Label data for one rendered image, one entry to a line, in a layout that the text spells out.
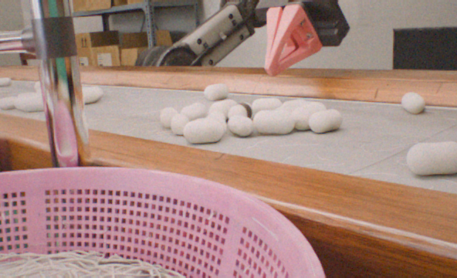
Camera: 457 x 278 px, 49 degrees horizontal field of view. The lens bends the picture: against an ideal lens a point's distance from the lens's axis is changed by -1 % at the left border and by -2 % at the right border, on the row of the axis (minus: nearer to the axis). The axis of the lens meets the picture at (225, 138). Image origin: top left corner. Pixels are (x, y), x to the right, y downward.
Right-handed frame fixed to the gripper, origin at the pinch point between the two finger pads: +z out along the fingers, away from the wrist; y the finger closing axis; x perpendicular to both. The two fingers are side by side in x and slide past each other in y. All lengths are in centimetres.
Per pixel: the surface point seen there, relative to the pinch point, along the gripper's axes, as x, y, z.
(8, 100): -8.0, -36.9, 13.8
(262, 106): -0.8, 2.7, 6.4
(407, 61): 138, -72, -136
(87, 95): -2.8, -27.8, 7.9
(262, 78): 7.1, -8.6, -4.7
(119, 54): 104, -258, -112
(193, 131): -8.6, 5.3, 15.5
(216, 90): 2.8, -10.1, 1.4
